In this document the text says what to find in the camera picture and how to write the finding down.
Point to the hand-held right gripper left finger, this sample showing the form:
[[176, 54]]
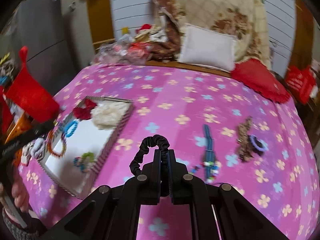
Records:
[[157, 180]]

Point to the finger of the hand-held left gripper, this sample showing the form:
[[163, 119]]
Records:
[[25, 137]]

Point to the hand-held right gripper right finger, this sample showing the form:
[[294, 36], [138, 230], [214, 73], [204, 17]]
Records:
[[172, 180]]

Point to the black scrunchie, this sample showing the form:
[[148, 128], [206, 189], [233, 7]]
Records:
[[140, 152]]

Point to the red velvet scrunchie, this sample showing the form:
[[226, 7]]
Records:
[[83, 110]]

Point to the striped cardboard box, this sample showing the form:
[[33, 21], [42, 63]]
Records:
[[100, 142]]

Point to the white fluffy scrunchie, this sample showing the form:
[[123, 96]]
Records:
[[110, 116]]

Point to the person's left forearm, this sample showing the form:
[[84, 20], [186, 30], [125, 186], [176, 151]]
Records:
[[27, 230]]

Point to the person's left hand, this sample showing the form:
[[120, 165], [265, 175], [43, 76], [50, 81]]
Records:
[[21, 197]]

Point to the orange plastic basket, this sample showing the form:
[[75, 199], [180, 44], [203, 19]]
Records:
[[18, 127]]

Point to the white work glove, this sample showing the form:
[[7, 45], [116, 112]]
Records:
[[37, 150]]

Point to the small red tote bag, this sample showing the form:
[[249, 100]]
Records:
[[5, 112]]

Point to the large red tote bag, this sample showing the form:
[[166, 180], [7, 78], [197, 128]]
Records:
[[30, 95]]

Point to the pink floral bedsheet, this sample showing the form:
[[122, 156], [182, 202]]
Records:
[[175, 100]]

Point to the grey refrigerator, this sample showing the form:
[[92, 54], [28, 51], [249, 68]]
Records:
[[47, 40]]

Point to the clear plastic bag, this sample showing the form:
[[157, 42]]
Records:
[[117, 51]]

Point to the red cushion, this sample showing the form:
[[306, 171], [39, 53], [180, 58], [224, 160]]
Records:
[[260, 80]]

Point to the white pillow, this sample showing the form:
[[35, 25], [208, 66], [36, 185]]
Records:
[[207, 48]]

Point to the wooden door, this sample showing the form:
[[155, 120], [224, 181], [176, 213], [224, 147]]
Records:
[[100, 15]]

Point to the yellow bottle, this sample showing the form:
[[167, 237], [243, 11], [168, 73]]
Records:
[[125, 31]]

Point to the brown patterned blanket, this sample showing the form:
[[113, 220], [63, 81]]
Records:
[[165, 30]]

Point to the red paper bag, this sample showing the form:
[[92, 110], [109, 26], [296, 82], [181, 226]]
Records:
[[300, 82]]

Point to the cream floral quilt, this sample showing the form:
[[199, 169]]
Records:
[[225, 7]]

